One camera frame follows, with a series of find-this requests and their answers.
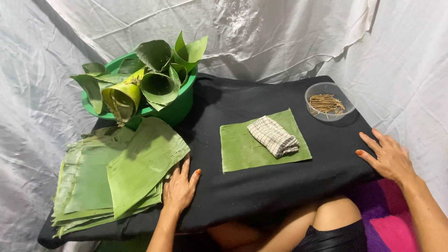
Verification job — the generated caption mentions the person's right hand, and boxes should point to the person's right hand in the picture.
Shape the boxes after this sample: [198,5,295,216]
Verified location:
[355,128,418,185]

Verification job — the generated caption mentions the person's left hand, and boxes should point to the person's left hand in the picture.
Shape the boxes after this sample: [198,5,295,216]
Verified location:
[162,154,202,214]

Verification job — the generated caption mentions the pink and purple mat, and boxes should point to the pink and purple mat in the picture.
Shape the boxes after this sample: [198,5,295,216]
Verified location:
[343,178,420,252]

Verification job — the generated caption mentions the black table cloth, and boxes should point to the black table cloth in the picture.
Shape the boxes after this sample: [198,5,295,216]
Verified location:
[37,73,384,250]

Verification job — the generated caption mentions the stack of banana leaf sheets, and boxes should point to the stack of banana leaf sheets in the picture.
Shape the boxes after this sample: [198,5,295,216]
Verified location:
[51,116,191,238]

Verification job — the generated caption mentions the square banana leaf piece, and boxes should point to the square banana leaf piece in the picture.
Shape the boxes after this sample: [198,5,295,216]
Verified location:
[219,108,313,173]

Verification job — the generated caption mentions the clear plastic bowl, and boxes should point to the clear plastic bowl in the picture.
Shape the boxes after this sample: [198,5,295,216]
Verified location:
[304,82,356,122]

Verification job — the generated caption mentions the green plastic basin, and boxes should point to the green plastic basin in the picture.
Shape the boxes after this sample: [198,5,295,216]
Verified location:
[81,51,199,131]

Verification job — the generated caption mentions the pile of small wooden sticks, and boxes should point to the pile of small wooden sticks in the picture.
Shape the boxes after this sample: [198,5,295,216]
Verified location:
[308,93,346,117]

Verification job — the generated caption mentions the black shorts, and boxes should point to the black shorts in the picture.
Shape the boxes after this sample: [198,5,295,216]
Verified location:
[292,219,369,252]

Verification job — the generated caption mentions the folded checkered cloth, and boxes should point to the folded checkered cloth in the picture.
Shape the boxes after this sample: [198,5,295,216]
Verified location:
[247,115,300,159]

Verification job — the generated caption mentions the person's legs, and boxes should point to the person's legs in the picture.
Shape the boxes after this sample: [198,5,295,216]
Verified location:
[206,195,363,252]

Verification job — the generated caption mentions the heap of banana leaf cones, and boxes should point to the heap of banana leaf cones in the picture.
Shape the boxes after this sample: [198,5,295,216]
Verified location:
[70,30,208,127]

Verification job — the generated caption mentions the white backdrop sheet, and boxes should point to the white backdrop sheet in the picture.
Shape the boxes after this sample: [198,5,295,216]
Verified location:
[0,0,448,252]

